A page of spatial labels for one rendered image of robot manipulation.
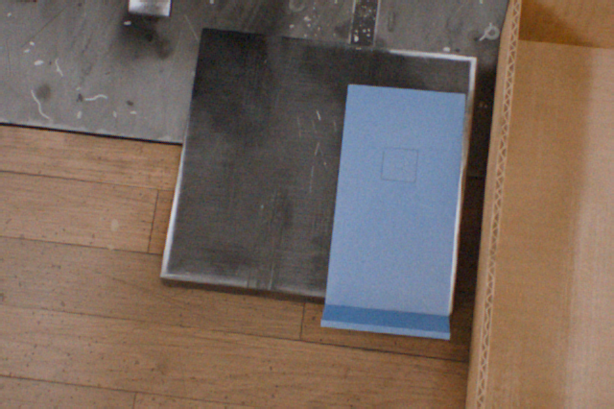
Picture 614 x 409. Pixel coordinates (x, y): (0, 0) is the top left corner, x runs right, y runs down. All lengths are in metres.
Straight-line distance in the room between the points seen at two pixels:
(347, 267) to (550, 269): 0.12
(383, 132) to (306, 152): 0.05
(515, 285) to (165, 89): 0.25
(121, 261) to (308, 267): 0.11
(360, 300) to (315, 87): 0.14
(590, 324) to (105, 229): 0.29
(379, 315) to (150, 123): 0.19
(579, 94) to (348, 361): 0.22
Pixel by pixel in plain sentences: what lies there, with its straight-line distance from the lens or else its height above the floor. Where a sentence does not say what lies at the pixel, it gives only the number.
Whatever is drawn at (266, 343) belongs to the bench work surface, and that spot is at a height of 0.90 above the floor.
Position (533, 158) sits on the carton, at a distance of 0.74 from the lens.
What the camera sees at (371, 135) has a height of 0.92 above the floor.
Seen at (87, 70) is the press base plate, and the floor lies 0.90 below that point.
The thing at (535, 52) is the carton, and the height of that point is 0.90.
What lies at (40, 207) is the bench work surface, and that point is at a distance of 0.76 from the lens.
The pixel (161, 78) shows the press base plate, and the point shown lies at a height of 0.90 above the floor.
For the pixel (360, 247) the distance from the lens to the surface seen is 0.70.
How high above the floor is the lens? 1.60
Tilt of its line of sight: 73 degrees down
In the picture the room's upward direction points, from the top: 7 degrees counter-clockwise
